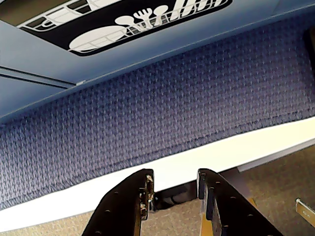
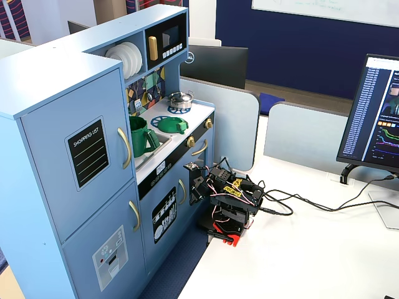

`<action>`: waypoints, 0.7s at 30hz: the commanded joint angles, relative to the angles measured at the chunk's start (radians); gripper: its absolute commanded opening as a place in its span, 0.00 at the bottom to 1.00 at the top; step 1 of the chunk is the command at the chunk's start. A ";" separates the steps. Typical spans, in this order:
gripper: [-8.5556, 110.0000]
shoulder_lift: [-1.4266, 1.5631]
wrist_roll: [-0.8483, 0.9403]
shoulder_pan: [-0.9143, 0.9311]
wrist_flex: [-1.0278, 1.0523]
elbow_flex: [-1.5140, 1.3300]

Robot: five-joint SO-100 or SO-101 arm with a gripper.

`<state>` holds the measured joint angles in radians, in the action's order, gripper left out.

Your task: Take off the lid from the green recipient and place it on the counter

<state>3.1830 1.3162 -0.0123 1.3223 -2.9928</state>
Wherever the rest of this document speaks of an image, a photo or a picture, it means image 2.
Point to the steel slotted spatula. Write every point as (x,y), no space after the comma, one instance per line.
(138,106)

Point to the dishwasher door with print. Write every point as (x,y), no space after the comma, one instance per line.
(149,224)

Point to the blue fabric cushion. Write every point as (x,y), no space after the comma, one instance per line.
(269,101)

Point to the silver monitor base plate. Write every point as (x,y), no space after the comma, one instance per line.
(386,215)

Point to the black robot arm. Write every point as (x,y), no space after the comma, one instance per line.
(232,194)

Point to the white box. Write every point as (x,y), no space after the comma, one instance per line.
(204,41)

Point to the monitor with lit screen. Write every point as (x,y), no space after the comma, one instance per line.
(371,109)

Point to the grey sink basin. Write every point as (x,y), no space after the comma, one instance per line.
(163,141)

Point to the black Dell monitor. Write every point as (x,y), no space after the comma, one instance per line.
(218,65)

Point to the steel pot with lid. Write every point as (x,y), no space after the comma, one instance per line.
(180,99)

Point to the grey desk divider panel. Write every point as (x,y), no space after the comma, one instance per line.
(230,124)
(302,134)

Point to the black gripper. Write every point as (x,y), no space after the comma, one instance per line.
(197,189)

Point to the small camera circuit board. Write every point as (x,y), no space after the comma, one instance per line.
(190,166)

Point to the green pitcher lid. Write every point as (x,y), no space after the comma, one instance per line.
(170,124)

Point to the black microwave door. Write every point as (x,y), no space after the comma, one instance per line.
(174,46)

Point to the dark monitor back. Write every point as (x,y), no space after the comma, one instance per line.
(76,27)

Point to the steel ladle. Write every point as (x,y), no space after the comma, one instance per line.
(149,96)

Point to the freezer door with dispenser print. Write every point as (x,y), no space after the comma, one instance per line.
(81,243)

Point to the gold stove knob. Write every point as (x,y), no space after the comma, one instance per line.
(208,123)
(190,141)

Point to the blue toy kitchen unit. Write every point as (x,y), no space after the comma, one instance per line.
(46,93)

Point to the whiteboard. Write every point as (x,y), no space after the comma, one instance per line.
(327,7)

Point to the white toy plate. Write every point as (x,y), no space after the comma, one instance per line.
(128,51)
(114,57)
(137,57)

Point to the red table clamp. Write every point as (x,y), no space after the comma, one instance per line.
(232,240)

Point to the steel spoon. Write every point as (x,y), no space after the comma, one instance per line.
(158,89)

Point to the green plastic pitcher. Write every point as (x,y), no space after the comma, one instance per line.
(138,140)

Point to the blue oven door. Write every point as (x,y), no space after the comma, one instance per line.
(210,149)

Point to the fridge door with shopping list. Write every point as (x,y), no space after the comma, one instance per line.
(46,140)

